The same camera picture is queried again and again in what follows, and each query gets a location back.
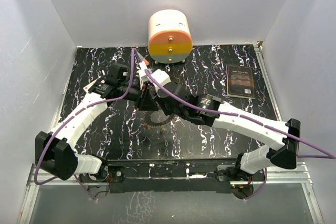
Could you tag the aluminium frame rail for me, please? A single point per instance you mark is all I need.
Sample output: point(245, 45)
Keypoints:
point(275, 175)

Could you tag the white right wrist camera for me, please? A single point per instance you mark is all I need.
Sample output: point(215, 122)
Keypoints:
point(161, 77)

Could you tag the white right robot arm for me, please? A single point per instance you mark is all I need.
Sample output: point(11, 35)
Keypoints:
point(280, 147)

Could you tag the round three-drawer cabinet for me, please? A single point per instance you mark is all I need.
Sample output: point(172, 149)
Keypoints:
point(169, 37)

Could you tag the black disc with keyrings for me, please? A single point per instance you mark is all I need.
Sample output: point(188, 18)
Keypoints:
point(157, 119)

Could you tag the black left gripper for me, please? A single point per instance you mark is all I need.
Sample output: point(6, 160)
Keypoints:
point(147, 102)

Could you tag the dark brown book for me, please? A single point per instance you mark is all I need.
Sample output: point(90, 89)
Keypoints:
point(240, 82)

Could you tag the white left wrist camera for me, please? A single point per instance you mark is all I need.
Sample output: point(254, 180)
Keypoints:
point(143, 77)

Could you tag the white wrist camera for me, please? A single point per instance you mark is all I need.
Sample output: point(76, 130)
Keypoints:
point(143, 77)
point(161, 77)

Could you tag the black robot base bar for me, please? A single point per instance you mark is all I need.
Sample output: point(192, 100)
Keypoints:
point(125, 176)

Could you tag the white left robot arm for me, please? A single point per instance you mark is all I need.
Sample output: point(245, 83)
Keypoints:
point(55, 150)

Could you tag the pale green staples box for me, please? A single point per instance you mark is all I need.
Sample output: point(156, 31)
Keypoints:
point(88, 86)

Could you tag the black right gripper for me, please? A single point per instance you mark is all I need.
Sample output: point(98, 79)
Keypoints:
point(160, 100)

